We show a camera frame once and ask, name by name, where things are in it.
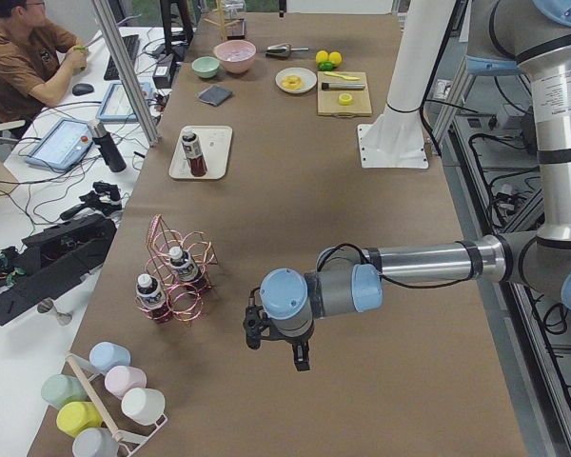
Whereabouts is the wooden cutting board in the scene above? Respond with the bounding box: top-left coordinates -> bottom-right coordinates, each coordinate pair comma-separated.
317,71 -> 372,117

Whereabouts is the man in brown shirt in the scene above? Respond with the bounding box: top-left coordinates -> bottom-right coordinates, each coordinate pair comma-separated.
0,1 -> 88,123

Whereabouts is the white round plate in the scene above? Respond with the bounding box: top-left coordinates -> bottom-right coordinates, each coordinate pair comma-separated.
275,67 -> 317,94

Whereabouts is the yellow plastic knife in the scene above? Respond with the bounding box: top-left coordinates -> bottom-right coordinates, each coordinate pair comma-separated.
324,71 -> 361,81

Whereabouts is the blue teach pendant tablet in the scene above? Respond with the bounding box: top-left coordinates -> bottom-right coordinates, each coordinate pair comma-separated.
25,119 -> 92,171

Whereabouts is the tea bottle in rack rear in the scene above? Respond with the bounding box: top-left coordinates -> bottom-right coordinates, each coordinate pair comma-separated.
168,246 -> 202,284

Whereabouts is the grey cup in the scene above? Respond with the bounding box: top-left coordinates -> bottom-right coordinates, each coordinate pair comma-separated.
72,427 -> 119,457

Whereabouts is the dark tea bottle on tray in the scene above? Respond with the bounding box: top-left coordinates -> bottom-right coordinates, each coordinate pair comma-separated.
181,127 -> 207,177

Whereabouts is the glazed yellow donut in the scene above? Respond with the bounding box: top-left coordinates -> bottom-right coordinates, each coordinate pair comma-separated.
281,74 -> 304,91

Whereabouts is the black keyboard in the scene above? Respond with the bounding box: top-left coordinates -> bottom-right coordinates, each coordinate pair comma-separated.
103,33 -> 141,81

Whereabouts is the dark grey folded cloth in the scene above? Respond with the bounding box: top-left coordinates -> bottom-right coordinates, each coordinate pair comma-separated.
197,85 -> 233,107

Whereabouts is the black power adapter box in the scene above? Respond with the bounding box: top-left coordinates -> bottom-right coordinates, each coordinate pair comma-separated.
152,53 -> 177,89

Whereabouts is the metal ice scoop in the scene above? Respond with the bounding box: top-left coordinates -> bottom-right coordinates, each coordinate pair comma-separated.
265,43 -> 309,59

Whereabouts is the tea bottle in rack front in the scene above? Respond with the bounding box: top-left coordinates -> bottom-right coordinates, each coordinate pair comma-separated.
136,273 -> 172,324

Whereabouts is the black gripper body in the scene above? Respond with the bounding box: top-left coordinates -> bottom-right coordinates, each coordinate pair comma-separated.
243,288 -> 314,357

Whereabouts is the mint green cup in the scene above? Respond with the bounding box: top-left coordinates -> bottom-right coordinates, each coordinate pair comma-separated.
41,374 -> 88,409

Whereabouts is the wooden mug tree stand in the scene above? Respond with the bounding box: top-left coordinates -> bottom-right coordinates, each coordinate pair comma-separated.
205,0 -> 246,42

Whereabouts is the mint green bowl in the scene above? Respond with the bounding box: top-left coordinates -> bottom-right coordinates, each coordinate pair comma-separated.
191,56 -> 220,79

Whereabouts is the cream rabbit tray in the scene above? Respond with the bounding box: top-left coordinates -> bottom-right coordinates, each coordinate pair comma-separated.
168,126 -> 232,180

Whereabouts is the copper wire bottle rack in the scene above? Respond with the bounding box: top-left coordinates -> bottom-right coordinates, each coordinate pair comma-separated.
136,214 -> 217,326

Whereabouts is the lemon half slice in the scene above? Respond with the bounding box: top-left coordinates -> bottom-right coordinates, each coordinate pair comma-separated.
338,92 -> 353,106

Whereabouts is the black computer mouse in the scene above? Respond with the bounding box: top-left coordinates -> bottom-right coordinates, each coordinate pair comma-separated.
71,83 -> 94,96

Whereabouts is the black equipment case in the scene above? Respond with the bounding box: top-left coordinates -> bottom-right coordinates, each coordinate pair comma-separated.
0,214 -> 116,326

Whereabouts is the yellow cup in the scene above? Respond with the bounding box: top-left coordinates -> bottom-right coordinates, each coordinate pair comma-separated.
56,401 -> 103,438

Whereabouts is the green lime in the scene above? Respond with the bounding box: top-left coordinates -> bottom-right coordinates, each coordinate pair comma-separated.
318,61 -> 334,71

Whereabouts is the black thermos bottle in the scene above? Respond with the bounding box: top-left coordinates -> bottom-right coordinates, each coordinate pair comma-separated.
88,118 -> 127,172

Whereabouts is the white camera pole base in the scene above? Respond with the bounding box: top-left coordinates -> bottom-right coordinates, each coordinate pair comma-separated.
358,0 -> 456,169

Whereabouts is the steel muddler black tip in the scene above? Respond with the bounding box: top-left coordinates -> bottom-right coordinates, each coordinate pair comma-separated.
321,82 -> 365,90

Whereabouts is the aluminium frame post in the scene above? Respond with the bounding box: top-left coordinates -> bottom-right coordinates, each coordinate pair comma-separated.
91,0 -> 159,147

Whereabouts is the tea bottle in rack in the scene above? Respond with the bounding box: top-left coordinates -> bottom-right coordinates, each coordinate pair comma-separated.
168,246 -> 202,284
136,273 -> 172,324

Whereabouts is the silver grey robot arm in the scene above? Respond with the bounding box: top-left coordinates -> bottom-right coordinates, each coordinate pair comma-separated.
243,1 -> 571,371

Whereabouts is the pink bowl with ice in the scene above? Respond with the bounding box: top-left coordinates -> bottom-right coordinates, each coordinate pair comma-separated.
213,40 -> 257,74

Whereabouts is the white cup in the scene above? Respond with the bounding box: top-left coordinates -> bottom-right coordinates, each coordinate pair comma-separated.
121,387 -> 166,426

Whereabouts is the light blue cup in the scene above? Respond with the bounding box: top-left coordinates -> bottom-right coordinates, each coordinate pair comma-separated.
89,341 -> 131,374

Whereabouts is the pink cup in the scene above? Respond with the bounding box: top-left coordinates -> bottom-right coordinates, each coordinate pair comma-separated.
104,366 -> 148,399

